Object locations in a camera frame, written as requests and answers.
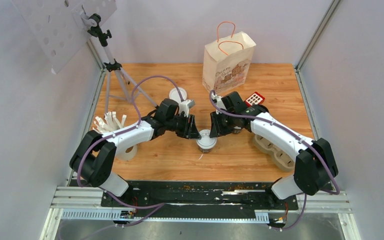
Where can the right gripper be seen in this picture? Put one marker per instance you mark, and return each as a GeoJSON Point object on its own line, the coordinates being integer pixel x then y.
{"type": "Point", "coordinates": [216, 130]}

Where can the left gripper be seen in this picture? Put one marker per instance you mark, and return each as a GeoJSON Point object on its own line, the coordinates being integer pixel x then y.
{"type": "Point", "coordinates": [190, 131]}

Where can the dark coffee cup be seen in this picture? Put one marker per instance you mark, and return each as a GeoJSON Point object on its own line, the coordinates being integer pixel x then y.
{"type": "Point", "coordinates": [205, 148]}
{"type": "Point", "coordinates": [236, 130]}

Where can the paper bag with orange handles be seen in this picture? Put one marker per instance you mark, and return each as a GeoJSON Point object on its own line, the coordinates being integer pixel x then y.
{"type": "Point", "coordinates": [226, 61]}

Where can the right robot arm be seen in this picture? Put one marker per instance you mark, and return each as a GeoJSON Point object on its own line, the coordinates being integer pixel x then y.
{"type": "Point", "coordinates": [315, 167]}

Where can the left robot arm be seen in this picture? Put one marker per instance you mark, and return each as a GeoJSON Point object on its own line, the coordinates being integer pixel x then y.
{"type": "Point", "coordinates": [94, 157]}

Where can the white lid stack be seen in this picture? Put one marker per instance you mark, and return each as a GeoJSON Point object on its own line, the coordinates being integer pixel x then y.
{"type": "Point", "coordinates": [174, 94]}

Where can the red box with white grid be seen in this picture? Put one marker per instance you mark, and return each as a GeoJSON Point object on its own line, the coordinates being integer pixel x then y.
{"type": "Point", "coordinates": [254, 99]}

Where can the black cup stack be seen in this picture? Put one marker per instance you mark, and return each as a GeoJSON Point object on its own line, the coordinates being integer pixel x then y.
{"type": "Point", "coordinates": [262, 108]}

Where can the cardboard cup carrier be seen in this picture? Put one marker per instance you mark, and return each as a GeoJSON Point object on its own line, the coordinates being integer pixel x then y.
{"type": "Point", "coordinates": [283, 161]}

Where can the white cup with paper sleeves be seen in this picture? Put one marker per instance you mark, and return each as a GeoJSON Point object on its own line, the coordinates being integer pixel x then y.
{"type": "Point", "coordinates": [110, 123]}

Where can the grey tripod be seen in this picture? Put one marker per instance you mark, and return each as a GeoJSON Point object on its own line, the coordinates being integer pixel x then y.
{"type": "Point", "coordinates": [119, 66]}

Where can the white perforated panel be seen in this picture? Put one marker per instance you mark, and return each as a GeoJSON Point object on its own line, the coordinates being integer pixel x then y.
{"type": "Point", "coordinates": [61, 26]}

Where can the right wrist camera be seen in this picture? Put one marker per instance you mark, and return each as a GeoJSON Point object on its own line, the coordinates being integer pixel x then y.
{"type": "Point", "coordinates": [219, 105]}

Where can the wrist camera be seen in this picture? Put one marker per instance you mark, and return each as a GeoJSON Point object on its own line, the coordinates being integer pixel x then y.
{"type": "Point", "coordinates": [219, 105]}
{"type": "Point", "coordinates": [185, 107]}

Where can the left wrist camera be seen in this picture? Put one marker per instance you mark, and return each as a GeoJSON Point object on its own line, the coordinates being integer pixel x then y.
{"type": "Point", "coordinates": [185, 107]}

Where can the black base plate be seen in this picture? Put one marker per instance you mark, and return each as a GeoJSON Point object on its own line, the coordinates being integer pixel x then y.
{"type": "Point", "coordinates": [204, 199]}

